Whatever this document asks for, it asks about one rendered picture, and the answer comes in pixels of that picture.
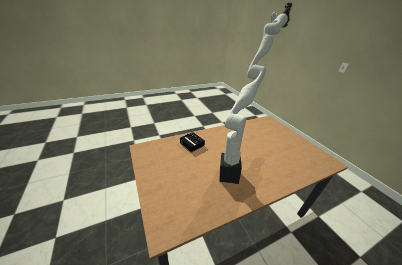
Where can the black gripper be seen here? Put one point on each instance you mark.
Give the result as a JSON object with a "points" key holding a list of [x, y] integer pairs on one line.
{"points": [[287, 11]]}

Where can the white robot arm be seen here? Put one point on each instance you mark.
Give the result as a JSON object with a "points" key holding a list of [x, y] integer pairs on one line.
{"points": [[246, 96]]}

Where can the black lighting desk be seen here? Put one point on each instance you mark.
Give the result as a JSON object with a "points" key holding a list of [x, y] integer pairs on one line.
{"points": [[192, 141]]}

